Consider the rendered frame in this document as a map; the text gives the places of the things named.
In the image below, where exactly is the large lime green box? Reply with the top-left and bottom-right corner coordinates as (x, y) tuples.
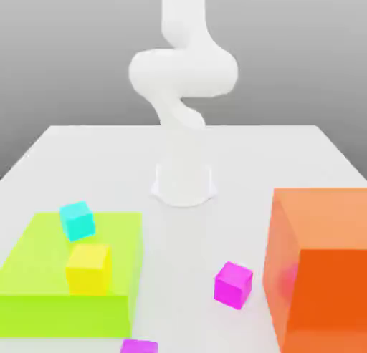
(0, 211), (144, 339)

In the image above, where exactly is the small yellow cube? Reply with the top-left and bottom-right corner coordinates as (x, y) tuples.
(65, 243), (113, 296)

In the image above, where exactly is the small magenta cube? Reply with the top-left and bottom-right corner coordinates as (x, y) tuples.
(213, 261), (254, 311)
(120, 338), (159, 353)

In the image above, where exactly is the small cyan cube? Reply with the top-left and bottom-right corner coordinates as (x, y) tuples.
(59, 200), (96, 243)

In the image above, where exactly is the large orange box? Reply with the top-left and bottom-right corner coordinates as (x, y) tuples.
(262, 188), (367, 353)

